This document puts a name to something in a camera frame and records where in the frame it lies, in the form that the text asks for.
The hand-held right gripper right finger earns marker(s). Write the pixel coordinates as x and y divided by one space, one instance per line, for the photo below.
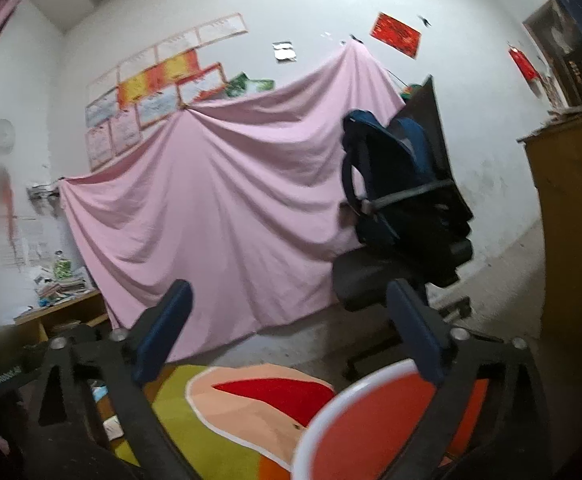
416 330

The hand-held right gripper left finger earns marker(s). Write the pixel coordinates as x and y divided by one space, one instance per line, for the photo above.
166 330

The red bin with white rim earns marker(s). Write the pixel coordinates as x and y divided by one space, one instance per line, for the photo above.
371 425

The black office chair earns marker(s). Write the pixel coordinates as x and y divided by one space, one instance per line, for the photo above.
366 280

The wooden shelf desk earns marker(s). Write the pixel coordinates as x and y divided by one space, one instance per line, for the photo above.
66 317

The pile of books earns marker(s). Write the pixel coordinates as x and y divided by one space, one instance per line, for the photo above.
61 287

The colourful cartoon mat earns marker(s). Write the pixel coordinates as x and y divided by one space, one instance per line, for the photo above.
231 425

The green jar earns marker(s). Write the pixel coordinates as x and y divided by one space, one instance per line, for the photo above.
63 266

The pink hanging sheet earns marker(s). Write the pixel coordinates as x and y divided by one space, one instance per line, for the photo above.
211 200

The dark blue backpack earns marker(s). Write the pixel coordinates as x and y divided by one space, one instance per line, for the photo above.
396 160

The wooden cabinet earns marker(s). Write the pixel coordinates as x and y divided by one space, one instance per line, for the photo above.
576 220

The red hanging ornament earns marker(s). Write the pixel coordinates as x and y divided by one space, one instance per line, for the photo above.
523 62

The white wall papers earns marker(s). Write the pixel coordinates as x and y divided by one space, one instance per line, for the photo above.
23 245

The metal wall rack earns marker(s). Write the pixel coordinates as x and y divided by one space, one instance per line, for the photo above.
43 192

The group of wall posters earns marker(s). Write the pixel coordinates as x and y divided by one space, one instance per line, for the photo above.
141 95

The round white wall clock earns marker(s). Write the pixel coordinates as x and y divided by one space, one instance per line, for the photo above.
4 135

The green wall poster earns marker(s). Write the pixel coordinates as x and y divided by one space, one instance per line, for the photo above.
248 85

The red wall poster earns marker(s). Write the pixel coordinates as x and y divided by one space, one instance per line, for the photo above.
396 35

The small silver wall paper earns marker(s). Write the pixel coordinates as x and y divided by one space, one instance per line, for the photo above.
284 52

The framed wall mirror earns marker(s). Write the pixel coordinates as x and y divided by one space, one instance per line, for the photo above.
566 50

